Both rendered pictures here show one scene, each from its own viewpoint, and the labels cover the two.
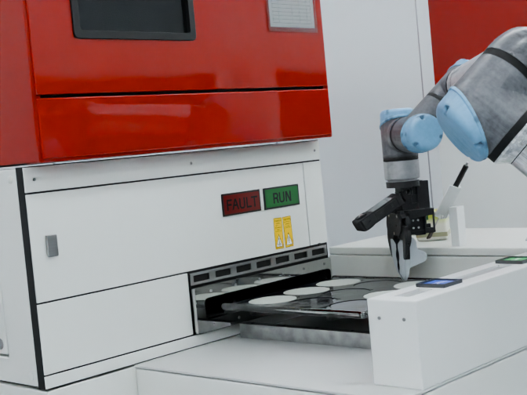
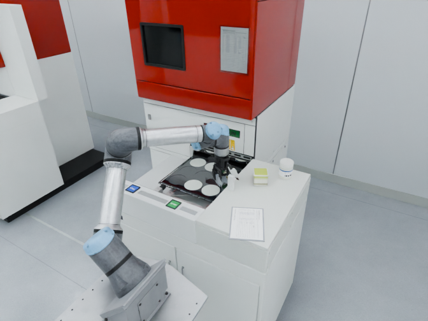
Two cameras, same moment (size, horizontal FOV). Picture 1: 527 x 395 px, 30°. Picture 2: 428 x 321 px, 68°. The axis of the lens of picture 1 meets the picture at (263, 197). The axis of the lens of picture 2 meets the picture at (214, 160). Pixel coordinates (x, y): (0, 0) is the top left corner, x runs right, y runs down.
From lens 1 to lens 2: 2.51 m
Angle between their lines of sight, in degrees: 78
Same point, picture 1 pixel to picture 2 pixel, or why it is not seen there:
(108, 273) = not seen: hidden behind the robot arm
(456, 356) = (124, 208)
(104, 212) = (164, 113)
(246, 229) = not seen: hidden behind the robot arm
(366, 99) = not seen: outside the picture
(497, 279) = (142, 201)
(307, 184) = (246, 132)
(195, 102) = (185, 92)
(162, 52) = (172, 73)
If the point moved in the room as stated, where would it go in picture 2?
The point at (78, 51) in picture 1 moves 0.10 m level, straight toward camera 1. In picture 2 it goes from (146, 69) to (129, 71)
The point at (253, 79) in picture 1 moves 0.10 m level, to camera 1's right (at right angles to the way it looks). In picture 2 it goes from (210, 89) to (214, 95)
